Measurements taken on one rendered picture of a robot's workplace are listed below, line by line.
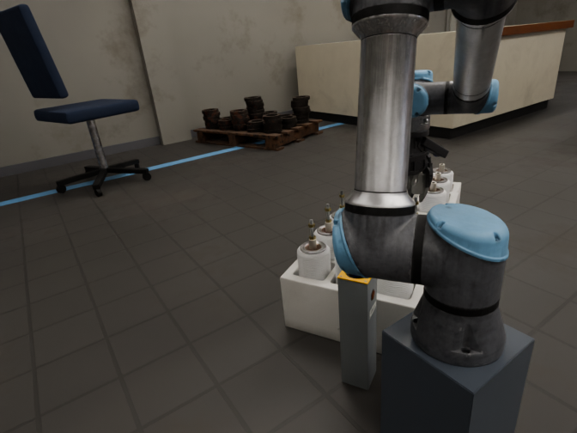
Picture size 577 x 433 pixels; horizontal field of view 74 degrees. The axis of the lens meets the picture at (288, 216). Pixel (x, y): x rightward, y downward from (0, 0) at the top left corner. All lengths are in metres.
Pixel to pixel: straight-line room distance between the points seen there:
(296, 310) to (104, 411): 0.55
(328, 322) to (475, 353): 0.53
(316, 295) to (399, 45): 0.70
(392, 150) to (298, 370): 0.68
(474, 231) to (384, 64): 0.28
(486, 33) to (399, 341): 0.53
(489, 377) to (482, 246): 0.21
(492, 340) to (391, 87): 0.42
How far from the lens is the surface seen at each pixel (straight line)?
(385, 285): 1.03
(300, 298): 1.13
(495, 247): 0.62
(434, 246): 0.61
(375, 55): 0.63
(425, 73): 1.09
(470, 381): 0.69
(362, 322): 0.91
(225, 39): 4.40
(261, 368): 1.12
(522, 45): 4.01
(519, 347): 0.77
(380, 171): 0.62
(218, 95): 4.34
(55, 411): 1.24
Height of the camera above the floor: 0.79
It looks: 24 degrees down
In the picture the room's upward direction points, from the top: 6 degrees counter-clockwise
